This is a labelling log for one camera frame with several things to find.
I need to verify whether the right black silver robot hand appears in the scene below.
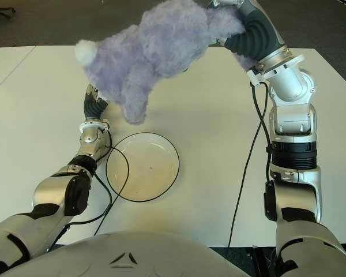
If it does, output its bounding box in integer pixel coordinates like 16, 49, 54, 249
207, 0, 286, 63

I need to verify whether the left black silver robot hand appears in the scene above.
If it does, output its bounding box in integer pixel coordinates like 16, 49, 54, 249
84, 83, 109, 118

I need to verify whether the purple plush bunny doll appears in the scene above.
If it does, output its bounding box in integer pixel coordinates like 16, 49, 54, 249
74, 1, 259, 125

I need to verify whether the white plate black rim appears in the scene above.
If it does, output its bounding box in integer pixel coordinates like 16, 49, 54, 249
106, 132, 180, 202

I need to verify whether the silver robot torso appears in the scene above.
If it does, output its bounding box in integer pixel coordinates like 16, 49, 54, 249
22, 230, 243, 277

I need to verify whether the thin black signal cable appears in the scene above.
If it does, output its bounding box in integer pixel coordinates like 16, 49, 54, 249
95, 129, 130, 236
227, 81, 265, 248

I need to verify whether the thick black power cable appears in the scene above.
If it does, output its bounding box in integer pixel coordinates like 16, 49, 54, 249
259, 81, 273, 185
47, 172, 113, 253

